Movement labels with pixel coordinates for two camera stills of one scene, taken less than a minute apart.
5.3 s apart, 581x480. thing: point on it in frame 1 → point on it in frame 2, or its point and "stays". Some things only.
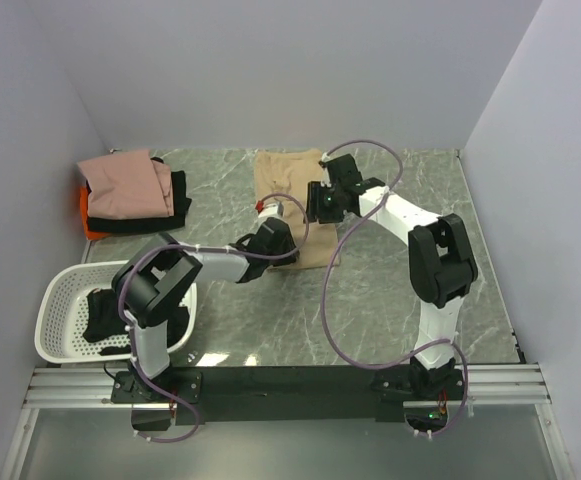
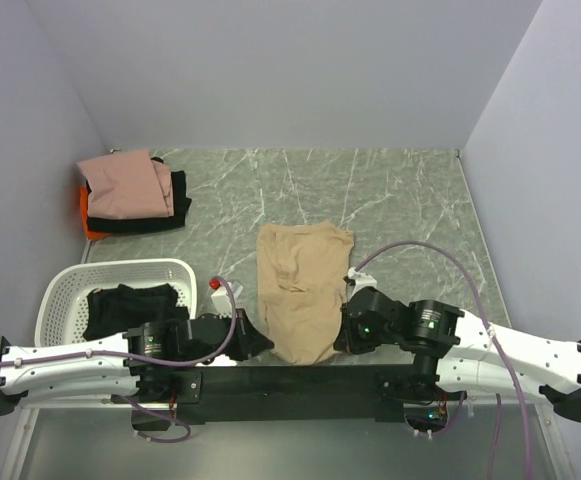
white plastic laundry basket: [62, 314] stays
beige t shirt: [292, 171] → [303, 274]
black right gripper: [315, 191] → [347, 340]
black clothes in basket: [105, 320] stays
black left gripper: [287, 260] → [249, 341]
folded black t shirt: [179, 202] stays
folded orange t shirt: [90, 235] stays
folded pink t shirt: [128, 185] stays
